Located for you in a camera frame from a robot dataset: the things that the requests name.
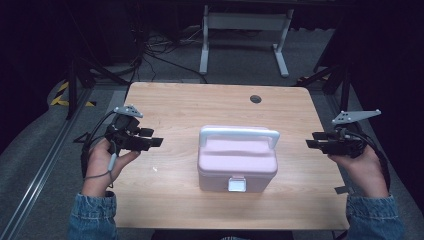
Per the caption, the bundle of floor cables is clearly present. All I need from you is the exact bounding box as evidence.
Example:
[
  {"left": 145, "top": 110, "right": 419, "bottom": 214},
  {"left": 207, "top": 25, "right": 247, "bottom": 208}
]
[{"left": 131, "top": 26, "right": 209, "bottom": 85}]

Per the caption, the grey cable with white plug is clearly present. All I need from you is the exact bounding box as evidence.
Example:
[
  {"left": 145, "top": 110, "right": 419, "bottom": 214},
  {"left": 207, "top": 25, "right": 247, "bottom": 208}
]
[{"left": 83, "top": 139, "right": 120, "bottom": 190}]

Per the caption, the white metal desk frame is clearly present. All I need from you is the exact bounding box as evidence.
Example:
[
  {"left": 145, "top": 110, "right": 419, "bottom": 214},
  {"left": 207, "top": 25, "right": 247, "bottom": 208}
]
[{"left": 198, "top": 4, "right": 295, "bottom": 79}]

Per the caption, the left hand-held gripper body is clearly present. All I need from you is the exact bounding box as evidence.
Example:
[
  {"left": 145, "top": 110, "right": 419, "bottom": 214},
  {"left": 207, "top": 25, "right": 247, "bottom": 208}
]
[{"left": 105, "top": 104, "right": 148, "bottom": 153}]

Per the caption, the black tripod stand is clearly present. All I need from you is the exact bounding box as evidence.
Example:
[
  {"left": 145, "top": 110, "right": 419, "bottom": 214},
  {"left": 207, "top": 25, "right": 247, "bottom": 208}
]
[
  {"left": 295, "top": 61, "right": 355, "bottom": 113},
  {"left": 64, "top": 54, "right": 132, "bottom": 121}
]

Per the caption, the metal floor rail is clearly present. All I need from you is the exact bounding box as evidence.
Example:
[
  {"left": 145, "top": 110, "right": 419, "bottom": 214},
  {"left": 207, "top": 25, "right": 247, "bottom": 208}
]
[{"left": 0, "top": 88, "right": 96, "bottom": 240}]

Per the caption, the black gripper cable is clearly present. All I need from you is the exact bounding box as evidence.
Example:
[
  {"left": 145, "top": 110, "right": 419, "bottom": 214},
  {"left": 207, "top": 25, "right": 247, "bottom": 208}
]
[
  {"left": 73, "top": 111, "right": 116, "bottom": 180},
  {"left": 344, "top": 122, "right": 392, "bottom": 193}
]

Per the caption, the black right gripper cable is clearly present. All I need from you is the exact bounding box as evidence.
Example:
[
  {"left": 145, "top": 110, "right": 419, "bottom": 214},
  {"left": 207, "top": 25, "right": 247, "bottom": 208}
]
[{"left": 344, "top": 122, "right": 392, "bottom": 193}]

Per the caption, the pink box with white handle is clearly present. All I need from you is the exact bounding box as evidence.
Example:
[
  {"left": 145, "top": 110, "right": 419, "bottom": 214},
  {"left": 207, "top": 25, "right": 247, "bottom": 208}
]
[{"left": 196, "top": 124, "right": 281, "bottom": 194}]

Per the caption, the person's left hand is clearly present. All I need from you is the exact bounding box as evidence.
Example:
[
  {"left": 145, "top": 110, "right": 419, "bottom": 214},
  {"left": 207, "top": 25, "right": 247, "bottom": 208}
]
[{"left": 81, "top": 137, "right": 141, "bottom": 198}]

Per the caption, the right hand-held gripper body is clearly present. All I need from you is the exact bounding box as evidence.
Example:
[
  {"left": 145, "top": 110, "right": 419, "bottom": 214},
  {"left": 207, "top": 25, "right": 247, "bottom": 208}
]
[{"left": 327, "top": 108, "right": 382, "bottom": 159}]

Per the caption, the yellow black hazard tape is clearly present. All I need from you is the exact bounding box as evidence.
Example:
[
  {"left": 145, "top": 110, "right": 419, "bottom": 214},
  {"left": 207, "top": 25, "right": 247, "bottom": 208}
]
[{"left": 49, "top": 81, "right": 98, "bottom": 108}]

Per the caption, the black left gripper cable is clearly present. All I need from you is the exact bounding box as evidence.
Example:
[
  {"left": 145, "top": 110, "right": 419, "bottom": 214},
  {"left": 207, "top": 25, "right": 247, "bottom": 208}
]
[{"left": 73, "top": 111, "right": 116, "bottom": 180}]

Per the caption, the person's right hand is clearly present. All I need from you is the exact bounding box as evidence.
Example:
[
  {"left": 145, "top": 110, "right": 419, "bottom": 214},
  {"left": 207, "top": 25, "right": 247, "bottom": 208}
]
[{"left": 327, "top": 145, "right": 390, "bottom": 199}]

